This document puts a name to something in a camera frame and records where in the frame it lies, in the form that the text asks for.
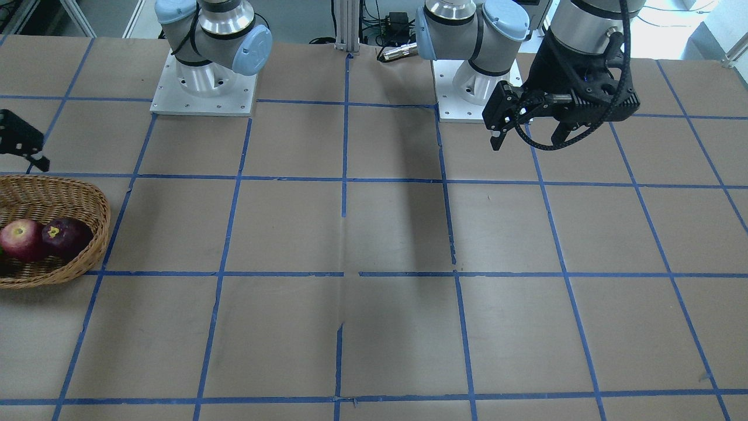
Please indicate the aluminium frame post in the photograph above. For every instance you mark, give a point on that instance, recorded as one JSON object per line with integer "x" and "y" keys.
{"x": 347, "y": 23}

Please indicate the dark red apple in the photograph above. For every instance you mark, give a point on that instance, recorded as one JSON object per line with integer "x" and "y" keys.
{"x": 66, "y": 237}

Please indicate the woven wicker basket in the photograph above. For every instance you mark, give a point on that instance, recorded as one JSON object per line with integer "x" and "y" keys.
{"x": 44, "y": 198}

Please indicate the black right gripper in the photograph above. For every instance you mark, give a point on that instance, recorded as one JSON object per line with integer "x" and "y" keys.
{"x": 18, "y": 138}

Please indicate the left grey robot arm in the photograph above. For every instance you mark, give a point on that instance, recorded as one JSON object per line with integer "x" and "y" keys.
{"x": 489, "y": 35}

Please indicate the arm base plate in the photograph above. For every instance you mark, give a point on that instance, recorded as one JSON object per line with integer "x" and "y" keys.
{"x": 462, "y": 93}
{"x": 209, "y": 90}

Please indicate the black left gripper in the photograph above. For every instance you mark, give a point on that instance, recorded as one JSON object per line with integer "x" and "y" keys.
{"x": 550, "y": 65}

